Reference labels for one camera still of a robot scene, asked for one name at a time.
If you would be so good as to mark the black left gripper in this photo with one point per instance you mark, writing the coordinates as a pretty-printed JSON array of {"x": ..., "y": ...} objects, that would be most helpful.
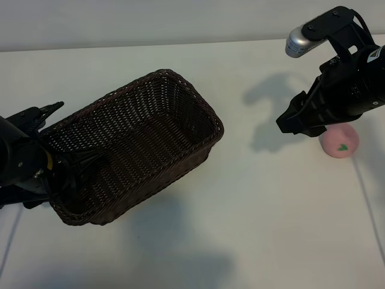
[{"x": 64, "y": 174}]

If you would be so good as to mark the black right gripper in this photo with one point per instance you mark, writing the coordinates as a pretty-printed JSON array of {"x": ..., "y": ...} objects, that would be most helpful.
[{"x": 340, "y": 93}]

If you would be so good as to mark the pink peach with green leaf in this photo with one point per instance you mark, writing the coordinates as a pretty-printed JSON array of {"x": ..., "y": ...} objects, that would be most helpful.
[{"x": 338, "y": 144}]

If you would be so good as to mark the dark brown wicker basket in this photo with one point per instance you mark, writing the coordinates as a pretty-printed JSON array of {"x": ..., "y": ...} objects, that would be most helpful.
[{"x": 141, "y": 141}]

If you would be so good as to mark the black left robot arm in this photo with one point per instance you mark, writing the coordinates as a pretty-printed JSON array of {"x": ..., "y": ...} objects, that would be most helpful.
[{"x": 18, "y": 159}]

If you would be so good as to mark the black left camera bracket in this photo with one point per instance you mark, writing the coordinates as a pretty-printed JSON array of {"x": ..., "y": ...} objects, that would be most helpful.
[{"x": 27, "y": 120}]

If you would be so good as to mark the black camera bracket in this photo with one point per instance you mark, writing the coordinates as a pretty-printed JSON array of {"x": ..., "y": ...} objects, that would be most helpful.
[
  {"x": 27, "y": 120},
  {"x": 329, "y": 21}
]

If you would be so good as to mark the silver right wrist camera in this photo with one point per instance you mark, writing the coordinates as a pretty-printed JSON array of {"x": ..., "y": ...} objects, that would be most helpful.
[{"x": 296, "y": 45}]

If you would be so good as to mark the black right camera bracket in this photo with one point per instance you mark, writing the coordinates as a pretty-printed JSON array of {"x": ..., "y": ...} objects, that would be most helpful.
[{"x": 329, "y": 21}]

